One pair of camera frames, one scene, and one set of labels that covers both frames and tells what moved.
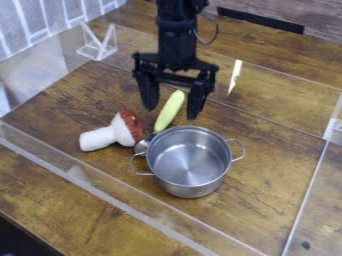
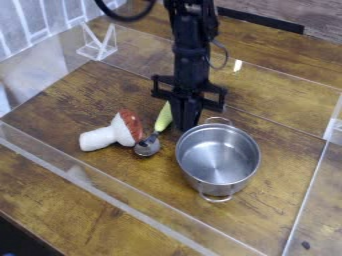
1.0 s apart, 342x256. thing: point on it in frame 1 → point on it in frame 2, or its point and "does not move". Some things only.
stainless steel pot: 189,159 → 218,155
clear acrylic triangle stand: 97,49 does not move
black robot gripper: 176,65 → 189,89
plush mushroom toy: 125,132 does not move
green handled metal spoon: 164,119 does not move
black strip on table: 280,24 does not move
